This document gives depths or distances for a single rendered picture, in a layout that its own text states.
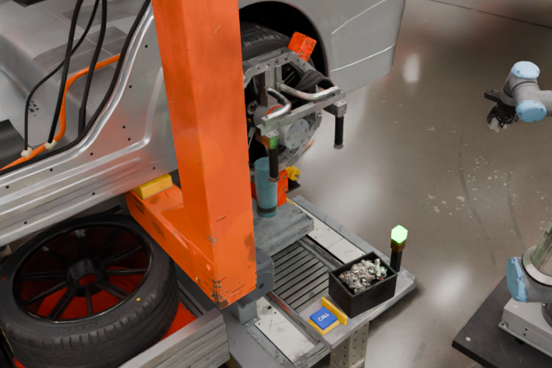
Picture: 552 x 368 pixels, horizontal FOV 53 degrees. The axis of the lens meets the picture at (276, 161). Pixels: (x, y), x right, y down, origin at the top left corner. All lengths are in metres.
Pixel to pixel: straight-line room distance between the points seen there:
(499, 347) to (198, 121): 1.37
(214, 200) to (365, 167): 1.95
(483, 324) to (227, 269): 1.00
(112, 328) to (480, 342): 1.30
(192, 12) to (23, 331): 1.25
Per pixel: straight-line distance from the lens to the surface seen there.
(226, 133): 1.55
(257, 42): 2.20
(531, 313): 2.25
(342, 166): 3.48
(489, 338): 2.26
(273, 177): 2.09
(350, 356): 2.20
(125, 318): 2.03
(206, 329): 2.12
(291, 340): 2.43
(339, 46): 2.54
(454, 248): 3.01
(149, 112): 2.06
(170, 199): 2.18
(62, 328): 2.07
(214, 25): 1.41
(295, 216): 2.75
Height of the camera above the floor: 2.00
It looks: 35 degrees down
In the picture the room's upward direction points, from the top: 2 degrees counter-clockwise
